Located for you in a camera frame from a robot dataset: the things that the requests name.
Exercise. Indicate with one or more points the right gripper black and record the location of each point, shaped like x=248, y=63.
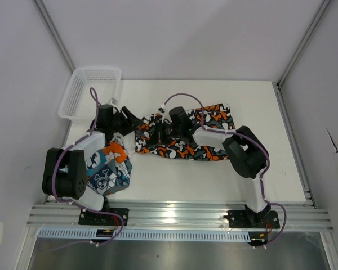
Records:
x=163, y=130

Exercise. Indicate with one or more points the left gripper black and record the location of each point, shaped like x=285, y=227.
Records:
x=131, y=122

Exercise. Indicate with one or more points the black orange camouflage shorts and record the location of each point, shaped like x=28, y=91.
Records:
x=215, y=116

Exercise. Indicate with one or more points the blue orange patterned shorts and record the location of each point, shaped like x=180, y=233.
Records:
x=108, y=170

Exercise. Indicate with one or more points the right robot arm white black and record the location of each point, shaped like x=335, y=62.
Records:
x=247, y=155

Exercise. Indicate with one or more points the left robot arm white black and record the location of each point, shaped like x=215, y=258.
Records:
x=65, y=170

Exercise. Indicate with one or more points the white plastic basket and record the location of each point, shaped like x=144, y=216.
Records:
x=77, y=103

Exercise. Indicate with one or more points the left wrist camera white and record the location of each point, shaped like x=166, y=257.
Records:
x=114, y=100

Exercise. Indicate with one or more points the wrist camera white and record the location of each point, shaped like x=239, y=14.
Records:
x=164, y=112
x=114, y=100

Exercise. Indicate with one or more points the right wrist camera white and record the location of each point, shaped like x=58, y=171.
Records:
x=164, y=112

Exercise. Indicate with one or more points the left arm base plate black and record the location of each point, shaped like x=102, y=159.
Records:
x=93, y=219

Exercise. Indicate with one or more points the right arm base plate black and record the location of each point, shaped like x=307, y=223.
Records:
x=238, y=219

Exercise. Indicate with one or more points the white slotted cable duct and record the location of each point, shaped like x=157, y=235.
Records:
x=149, y=235

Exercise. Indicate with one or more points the left aluminium frame post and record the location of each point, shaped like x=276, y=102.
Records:
x=54, y=34

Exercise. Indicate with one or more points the aluminium frame post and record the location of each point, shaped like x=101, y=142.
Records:
x=54, y=34
x=315, y=22

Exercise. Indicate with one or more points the right side aluminium rail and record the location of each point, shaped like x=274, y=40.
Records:
x=310, y=199

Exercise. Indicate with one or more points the aluminium mounting rail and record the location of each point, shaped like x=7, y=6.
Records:
x=180, y=215

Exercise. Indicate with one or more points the right aluminium frame post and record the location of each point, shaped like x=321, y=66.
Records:
x=315, y=22

